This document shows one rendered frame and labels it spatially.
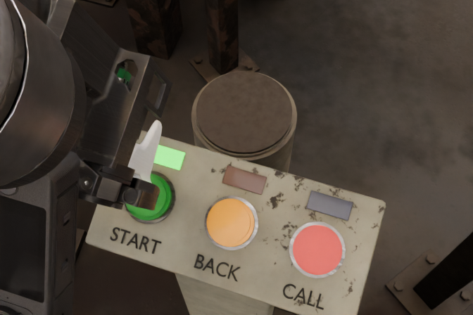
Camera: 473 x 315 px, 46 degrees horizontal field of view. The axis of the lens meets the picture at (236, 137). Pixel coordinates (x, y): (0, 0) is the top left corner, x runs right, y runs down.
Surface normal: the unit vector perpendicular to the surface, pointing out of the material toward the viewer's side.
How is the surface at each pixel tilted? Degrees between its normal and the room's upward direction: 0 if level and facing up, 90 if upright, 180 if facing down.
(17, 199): 52
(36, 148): 99
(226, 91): 0
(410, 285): 0
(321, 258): 20
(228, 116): 0
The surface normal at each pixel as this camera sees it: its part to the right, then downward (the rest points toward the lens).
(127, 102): -0.11, -0.18
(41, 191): -0.26, 0.34
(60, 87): 0.99, 0.02
